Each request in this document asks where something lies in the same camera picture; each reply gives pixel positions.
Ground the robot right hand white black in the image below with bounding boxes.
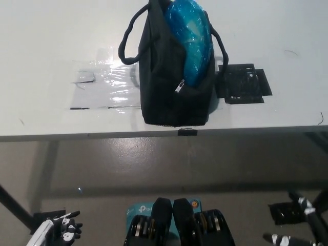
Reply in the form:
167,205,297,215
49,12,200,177
263,191,328,246

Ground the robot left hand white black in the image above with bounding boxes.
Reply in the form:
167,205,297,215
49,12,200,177
27,210,83,246

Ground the black fabric bag with handles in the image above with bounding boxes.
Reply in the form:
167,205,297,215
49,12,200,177
118,0,229,128

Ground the blue plastic-wrapped plate stack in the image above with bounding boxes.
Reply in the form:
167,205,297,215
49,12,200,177
163,0,213,88

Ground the robot left black body block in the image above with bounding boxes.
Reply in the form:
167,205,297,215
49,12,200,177
122,196,173,246

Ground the teal tp-link box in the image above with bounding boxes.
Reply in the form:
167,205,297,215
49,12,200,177
126,198,204,235

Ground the black tape patch on table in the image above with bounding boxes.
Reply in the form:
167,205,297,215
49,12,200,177
217,63,272,104

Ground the small black tape strip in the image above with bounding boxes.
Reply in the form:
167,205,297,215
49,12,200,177
178,127,199,136

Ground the clear glossy tape sheet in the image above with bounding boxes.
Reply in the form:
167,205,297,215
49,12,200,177
69,46,143,110

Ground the small grey tape patch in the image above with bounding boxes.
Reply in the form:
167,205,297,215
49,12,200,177
70,69,96,83

